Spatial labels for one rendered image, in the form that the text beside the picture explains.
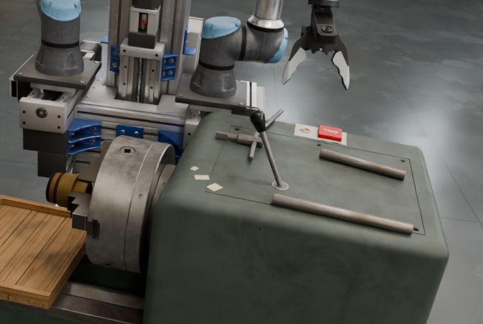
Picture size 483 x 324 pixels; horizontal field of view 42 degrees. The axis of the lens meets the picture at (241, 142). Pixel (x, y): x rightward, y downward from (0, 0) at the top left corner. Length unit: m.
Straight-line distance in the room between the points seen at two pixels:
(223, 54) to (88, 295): 0.82
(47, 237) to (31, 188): 1.94
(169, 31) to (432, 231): 1.18
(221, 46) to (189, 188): 0.76
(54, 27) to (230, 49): 0.53
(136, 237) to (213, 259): 0.19
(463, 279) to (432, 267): 2.29
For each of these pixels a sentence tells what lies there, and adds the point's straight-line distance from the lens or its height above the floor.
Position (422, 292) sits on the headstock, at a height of 1.15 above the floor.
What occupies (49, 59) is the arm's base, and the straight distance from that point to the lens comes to 2.06.
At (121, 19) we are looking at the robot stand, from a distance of 2.18.
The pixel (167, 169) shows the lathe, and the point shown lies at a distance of 1.49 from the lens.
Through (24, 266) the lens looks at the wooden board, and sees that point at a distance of 1.69.
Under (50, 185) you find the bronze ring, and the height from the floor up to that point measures 1.10.
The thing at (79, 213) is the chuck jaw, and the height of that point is 1.11.
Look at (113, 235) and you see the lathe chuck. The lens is 1.43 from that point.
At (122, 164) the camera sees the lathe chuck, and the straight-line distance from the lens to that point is 1.44.
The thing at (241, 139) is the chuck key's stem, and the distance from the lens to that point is 1.50.
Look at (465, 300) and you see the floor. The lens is 3.45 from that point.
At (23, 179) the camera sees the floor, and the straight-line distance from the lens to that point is 3.80.
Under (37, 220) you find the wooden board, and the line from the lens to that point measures 1.85.
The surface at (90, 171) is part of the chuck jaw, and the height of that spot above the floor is 1.14.
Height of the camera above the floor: 1.91
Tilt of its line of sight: 26 degrees down
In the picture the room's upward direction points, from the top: 9 degrees clockwise
